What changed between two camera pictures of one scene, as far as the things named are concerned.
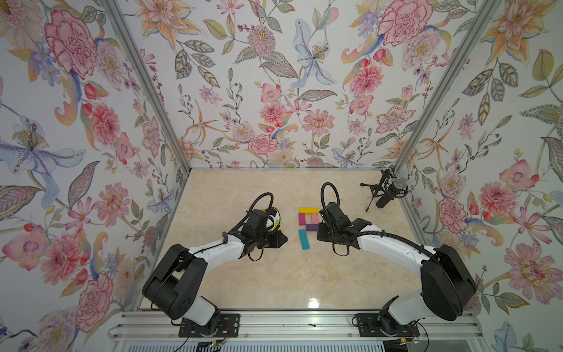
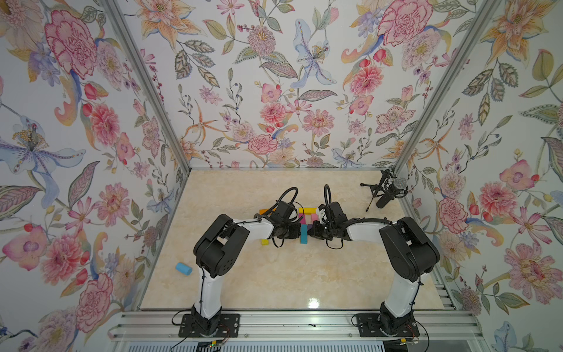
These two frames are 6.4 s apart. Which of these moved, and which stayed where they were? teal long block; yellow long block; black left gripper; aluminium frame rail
Moved: teal long block; black left gripper
Stayed: yellow long block; aluminium frame rail
